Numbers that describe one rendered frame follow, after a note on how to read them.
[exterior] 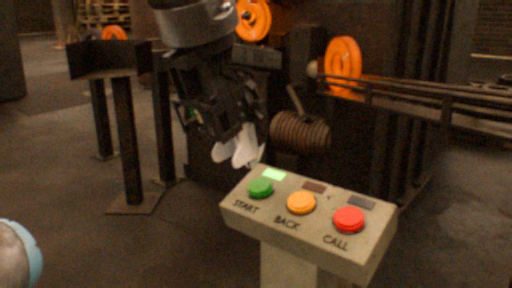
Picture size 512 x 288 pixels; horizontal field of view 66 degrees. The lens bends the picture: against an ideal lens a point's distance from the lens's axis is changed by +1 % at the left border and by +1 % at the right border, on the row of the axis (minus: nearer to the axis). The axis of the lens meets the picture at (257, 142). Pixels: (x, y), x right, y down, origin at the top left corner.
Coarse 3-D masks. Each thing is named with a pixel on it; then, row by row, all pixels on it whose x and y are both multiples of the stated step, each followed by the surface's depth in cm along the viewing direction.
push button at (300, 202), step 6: (300, 192) 58; (306, 192) 57; (288, 198) 58; (294, 198) 57; (300, 198) 57; (306, 198) 56; (312, 198) 57; (288, 204) 57; (294, 204) 56; (300, 204) 56; (306, 204) 55; (312, 204) 56; (294, 210) 56; (300, 210) 55; (306, 210) 55
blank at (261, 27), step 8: (240, 0) 142; (248, 0) 140; (256, 0) 138; (240, 8) 143; (248, 8) 141; (256, 8) 139; (264, 8) 137; (240, 16) 144; (256, 16) 140; (264, 16) 138; (240, 24) 145; (248, 24) 146; (256, 24) 141; (264, 24) 139; (240, 32) 146; (248, 32) 144; (256, 32) 142; (264, 32) 141; (248, 40) 145
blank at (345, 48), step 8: (336, 40) 109; (344, 40) 105; (352, 40) 106; (328, 48) 114; (336, 48) 109; (344, 48) 105; (352, 48) 104; (328, 56) 114; (336, 56) 112; (344, 56) 106; (352, 56) 103; (360, 56) 104; (328, 64) 115; (336, 64) 114; (344, 64) 106; (352, 64) 103; (360, 64) 104; (328, 72) 115; (336, 72) 113; (344, 72) 106; (352, 72) 104; (328, 80) 116; (336, 80) 111; (336, 88) 112; (344, 88) 108
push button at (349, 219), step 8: (344, 208) 53; (352, 208) 53; (336, 216) 53; (344, 216) 52; (352, 216) 52; (360, 216) 52; (336, 224) 52; (344, 224) 51; (352, 224) 51; (360, 224) 51
